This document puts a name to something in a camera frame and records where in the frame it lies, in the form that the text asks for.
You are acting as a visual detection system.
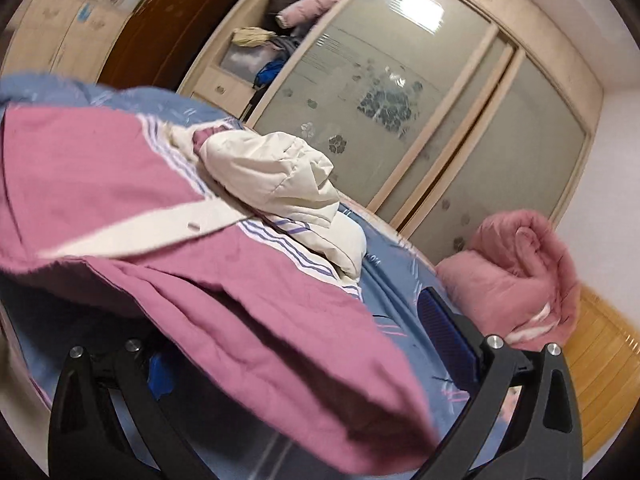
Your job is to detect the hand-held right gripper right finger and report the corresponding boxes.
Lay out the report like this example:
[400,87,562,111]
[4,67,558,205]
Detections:
[415,287,584,480]

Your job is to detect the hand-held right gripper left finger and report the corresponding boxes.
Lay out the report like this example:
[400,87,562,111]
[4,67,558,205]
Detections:
[48,339,211,480]

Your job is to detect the pink and white hooded jacket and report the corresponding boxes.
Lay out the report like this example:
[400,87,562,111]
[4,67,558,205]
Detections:
[0,105,441,458]

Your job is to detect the dark grey clothes pile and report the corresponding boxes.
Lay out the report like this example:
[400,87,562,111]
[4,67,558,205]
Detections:
[272,35,306,61]

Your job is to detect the bed with blue striped sheet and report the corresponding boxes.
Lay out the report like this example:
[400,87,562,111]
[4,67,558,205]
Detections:
[0,72,521,480]

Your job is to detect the rolled pink quilt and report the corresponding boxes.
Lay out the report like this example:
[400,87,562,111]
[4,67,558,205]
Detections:
[435,209,583,351]

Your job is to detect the wooden headboard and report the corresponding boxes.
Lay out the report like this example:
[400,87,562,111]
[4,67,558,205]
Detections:
[565,282,640,461]

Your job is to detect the frosted sliding door, small flowers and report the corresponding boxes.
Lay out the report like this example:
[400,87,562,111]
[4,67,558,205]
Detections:
[400,52,588,261]

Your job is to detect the narrow frosted sliding door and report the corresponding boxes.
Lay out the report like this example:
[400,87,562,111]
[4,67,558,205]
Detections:
[370,42,518,223]

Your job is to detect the frosted sliding door, large floral print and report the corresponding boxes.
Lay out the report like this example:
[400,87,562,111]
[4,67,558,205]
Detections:
[250,0,501,211]

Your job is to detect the wardrobe drawer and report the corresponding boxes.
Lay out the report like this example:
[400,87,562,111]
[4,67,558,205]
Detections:
[192,67,251,106]

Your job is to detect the blue crumpled cloth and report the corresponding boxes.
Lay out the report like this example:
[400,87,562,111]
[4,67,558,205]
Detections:
[255,57,288,88]

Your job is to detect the beige wooden wardrobe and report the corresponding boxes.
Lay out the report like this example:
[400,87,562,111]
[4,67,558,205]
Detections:
[175,0,606,266]

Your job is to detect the clear plastic storage box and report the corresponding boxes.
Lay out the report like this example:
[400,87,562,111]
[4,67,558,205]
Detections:
[220,45,273,83]

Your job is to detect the pink hanging puffer jacket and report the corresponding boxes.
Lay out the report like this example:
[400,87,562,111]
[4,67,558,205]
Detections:
[277,0,351,28]

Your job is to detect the beige crumpled cloth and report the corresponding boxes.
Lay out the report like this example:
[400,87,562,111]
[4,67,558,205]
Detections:
[232,27,276,48]

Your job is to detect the brown wooden door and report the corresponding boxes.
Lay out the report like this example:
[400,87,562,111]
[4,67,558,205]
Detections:
[97,0,251,93]

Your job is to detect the beige bookshelf cabinet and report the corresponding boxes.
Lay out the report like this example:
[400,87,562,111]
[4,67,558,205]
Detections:
[0,0,151,83]

